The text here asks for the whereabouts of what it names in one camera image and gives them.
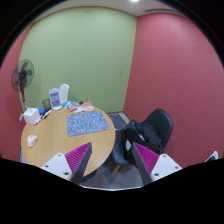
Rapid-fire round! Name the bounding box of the black backpack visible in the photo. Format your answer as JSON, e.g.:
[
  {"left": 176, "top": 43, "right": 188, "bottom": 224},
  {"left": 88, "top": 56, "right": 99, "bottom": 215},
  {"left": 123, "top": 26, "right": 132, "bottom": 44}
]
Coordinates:
[{"left": 121, "top": 120, "right": 163, "bottom": 164}]

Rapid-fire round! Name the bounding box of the round wooden table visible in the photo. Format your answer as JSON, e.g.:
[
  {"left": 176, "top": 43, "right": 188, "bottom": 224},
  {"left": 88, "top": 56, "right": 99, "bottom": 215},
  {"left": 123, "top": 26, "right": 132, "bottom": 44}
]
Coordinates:
[{"left": 21, "top": 109, "right": 115, "bottom": 176}]

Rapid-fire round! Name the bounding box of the orange snack packet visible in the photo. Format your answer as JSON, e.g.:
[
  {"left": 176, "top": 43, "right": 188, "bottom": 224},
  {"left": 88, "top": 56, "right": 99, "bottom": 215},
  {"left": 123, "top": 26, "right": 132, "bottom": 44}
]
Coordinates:
[{"left": 68, "top": 102, "right": 79, "bottom": 112}]

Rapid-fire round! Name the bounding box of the white tissue box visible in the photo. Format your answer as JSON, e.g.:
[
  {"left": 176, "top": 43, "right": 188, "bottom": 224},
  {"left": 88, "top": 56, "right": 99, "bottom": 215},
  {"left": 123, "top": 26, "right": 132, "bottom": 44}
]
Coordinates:
[{"left": 23, "top": 108, "right": 40, "bottom": 125}]

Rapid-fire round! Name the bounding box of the dark glass cup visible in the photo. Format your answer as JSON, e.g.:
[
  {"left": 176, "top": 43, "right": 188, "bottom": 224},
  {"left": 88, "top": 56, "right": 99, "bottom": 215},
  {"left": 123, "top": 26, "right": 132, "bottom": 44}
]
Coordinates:
[{"left": 42, "top": 99, "right": 51, "bottom": 110}]

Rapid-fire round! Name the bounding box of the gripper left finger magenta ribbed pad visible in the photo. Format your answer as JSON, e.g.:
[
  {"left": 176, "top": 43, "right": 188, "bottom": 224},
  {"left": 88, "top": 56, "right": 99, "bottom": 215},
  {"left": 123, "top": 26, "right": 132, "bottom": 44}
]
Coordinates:
[{"left": 41, "top": 142, "right": 92, "bottom": 184}]

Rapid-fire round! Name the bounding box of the red white snack packet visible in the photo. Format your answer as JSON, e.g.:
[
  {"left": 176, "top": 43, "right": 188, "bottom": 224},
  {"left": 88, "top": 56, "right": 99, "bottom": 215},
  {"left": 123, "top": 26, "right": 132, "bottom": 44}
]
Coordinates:
[{"left": 81, "top": 102, "right": 94, "bottom": 111}]

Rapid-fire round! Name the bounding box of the white plastic container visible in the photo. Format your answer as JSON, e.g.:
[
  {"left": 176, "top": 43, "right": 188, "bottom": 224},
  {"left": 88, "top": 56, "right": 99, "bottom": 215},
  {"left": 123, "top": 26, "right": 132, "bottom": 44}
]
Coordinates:
[{"left": 59, "top": 84, "right": 69, "bottom": 103}]

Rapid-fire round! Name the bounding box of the black plastic chair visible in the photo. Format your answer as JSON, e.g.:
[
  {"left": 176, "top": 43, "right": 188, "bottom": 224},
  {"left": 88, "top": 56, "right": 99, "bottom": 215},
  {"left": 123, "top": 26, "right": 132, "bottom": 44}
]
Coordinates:
[{"left": 110, "top": 108, "right": 173, "bottom": 174}]

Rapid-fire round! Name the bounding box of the black standing fan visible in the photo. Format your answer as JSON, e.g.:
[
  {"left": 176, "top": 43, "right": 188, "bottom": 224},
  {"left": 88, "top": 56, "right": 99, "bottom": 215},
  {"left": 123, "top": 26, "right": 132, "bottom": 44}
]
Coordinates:
[{"left": 11, "top": 59, "right": 34, "bottom": 110}]

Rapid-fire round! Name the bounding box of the blue patterned mouse pad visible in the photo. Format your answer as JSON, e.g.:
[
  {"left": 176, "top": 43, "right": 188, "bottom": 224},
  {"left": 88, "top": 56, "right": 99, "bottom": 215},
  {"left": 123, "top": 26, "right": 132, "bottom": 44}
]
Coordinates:
[{"left": 67, "top": 111, "right": 110, "bottom": 137}]

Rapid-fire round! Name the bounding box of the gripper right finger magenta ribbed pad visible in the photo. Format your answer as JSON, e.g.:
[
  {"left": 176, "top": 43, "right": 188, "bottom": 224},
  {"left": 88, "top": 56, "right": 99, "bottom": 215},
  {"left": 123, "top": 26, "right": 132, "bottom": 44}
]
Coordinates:
[{"left": 132, "top": 143, "right": 182, "bottom": 185}]

